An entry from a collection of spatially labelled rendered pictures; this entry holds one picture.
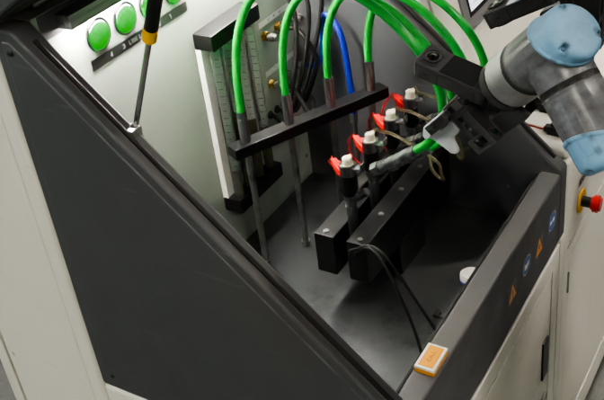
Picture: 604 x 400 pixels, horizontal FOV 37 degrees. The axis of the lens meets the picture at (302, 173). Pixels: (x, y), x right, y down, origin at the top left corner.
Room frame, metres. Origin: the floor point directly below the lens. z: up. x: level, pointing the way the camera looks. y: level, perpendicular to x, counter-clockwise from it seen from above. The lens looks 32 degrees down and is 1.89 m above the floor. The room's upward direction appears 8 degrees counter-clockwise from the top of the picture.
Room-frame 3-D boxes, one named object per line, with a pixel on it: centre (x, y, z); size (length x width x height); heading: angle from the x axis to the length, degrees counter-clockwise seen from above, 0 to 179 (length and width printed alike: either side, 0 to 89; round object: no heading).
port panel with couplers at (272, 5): (1.61, 0.00, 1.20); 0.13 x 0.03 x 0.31; 145
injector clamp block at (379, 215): (1.36, -0.14, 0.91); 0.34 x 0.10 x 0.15; 145
